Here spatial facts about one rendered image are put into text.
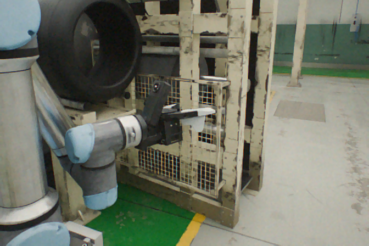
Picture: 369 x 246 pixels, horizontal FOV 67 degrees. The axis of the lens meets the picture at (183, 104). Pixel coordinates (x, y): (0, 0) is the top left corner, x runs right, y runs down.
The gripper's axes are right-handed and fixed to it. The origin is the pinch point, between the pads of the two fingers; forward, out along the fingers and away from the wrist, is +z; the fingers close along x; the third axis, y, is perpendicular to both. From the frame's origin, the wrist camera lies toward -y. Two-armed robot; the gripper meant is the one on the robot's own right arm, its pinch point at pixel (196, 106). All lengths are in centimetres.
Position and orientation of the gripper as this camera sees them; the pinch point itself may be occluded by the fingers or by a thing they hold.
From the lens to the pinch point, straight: 78.3
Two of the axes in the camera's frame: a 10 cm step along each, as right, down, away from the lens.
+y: 0.9, 9.8, 1.6
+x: 6.4, 0.7, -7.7
